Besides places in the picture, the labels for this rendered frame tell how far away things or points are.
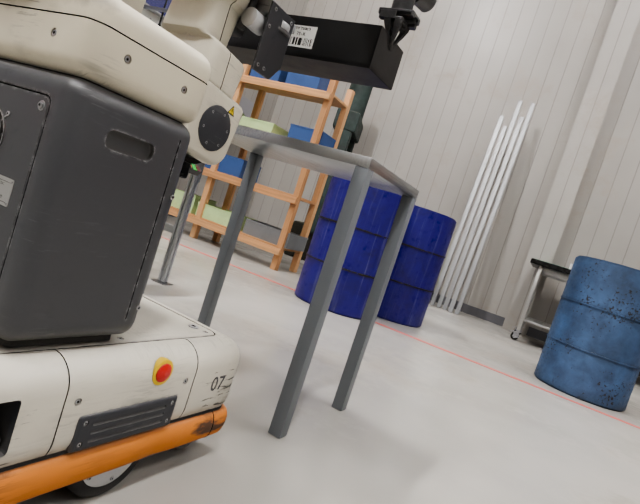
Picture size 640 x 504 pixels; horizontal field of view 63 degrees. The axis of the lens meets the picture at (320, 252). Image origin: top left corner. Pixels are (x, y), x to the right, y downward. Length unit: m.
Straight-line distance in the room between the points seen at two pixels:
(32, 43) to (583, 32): 7.66
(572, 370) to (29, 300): 3.55
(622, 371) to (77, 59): 3.72
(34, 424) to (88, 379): 0.10
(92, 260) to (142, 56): 0.32
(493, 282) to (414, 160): 2.08
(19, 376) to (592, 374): 3.56
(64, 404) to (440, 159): 7.15
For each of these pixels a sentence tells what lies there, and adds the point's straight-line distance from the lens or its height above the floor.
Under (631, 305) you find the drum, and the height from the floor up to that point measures 0.70.
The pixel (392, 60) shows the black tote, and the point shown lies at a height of 1.08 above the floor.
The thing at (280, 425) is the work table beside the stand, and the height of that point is 0.04.
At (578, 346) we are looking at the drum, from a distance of 3.96.
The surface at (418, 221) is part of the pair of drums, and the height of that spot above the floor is 0.83.
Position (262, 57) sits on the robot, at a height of 0.92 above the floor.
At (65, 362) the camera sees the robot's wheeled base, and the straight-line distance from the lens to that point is 0.91.
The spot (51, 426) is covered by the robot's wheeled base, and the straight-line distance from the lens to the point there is 0.92.
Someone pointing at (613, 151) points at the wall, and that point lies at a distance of 7.67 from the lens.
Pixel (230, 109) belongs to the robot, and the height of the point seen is 0.78.
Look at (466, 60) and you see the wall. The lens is 8.16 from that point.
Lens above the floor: 0.60
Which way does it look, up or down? 3 degrees down
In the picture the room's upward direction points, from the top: 18 degrees clockwise
